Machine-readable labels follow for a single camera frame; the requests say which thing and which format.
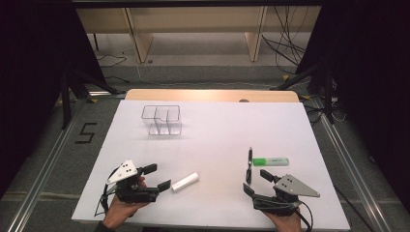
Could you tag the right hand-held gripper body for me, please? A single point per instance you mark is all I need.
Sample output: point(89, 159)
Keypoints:
point(293, 187)

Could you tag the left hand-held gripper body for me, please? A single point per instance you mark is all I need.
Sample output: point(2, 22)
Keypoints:
point(124, 170)

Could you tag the green highlighter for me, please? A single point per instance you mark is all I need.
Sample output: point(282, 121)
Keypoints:
point(270, 161)

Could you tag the white cylindrical stick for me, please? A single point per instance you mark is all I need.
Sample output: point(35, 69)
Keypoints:
point(185, 182)

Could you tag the black pen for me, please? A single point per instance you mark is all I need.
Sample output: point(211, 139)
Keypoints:
point(249, 161)

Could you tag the clear plastic pen organizer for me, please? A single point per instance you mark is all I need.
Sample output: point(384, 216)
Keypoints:
point(154, 124)

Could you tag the person's right hand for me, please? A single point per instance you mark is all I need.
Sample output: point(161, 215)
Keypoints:
point(285, 224)

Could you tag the person's left hand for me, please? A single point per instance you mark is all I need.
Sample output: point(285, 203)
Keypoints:
point(117, 212)

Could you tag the white paper sheet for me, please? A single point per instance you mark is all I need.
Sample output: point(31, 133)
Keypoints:
point(209, 154)

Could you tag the yellow tape marker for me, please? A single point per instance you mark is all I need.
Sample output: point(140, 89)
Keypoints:
point(93, 100)
point(286, 77)
point(305, 97)

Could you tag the round brown table grommet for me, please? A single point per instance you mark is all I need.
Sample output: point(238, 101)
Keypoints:
point(244, 100)

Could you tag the black tripod stand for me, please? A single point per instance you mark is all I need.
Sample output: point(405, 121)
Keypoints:
point(328, 96)
point(66, 103)

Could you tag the dark curtain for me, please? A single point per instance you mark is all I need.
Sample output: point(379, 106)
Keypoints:
point(370, 80)
point(32, 80)

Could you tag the beige wooden desk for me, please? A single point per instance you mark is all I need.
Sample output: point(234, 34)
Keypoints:
point(193, 19)

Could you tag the black overhead bar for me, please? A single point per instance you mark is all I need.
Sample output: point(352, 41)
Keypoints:
point(193, 3)

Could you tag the aluminium floor rail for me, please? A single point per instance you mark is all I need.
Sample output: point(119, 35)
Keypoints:
point(354, 180)
point(38, 187)

